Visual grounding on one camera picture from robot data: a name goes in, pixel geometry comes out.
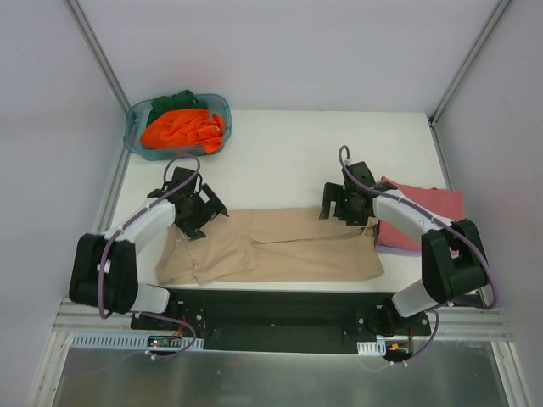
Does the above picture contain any beige t shirt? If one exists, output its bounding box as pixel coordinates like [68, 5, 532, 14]
[155, 208, 384, 285]

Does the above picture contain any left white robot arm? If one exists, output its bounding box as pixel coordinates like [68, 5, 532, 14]
[69, 167, 228, 330]

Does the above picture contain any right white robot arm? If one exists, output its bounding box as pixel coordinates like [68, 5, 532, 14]
[319, 162, 491, 337]

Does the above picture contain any orange t shirt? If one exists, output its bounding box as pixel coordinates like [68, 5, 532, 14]
[140, 109, 227, 153]

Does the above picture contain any folded red t shirt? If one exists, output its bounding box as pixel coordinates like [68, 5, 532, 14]
[381, 176, 466, 245]

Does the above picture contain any green t shirt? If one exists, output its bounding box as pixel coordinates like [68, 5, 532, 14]
[147, 90, 208, 126]

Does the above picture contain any teal plastic basket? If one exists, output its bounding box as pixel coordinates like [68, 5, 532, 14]
[123, 93, 232, 161]

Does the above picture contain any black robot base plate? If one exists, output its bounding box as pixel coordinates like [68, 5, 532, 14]
[130, 288, 430, 354]

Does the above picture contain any left aluminium frame post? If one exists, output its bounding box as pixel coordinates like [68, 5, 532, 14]
[64, 0, 131, 114]

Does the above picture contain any aluminium frame post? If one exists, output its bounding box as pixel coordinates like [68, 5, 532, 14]
[64, 0, 131, 114]
[428, 0, 517, 128]

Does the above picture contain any right aluminium frame post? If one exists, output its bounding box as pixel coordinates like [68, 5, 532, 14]
[428, 0, 517, 128]

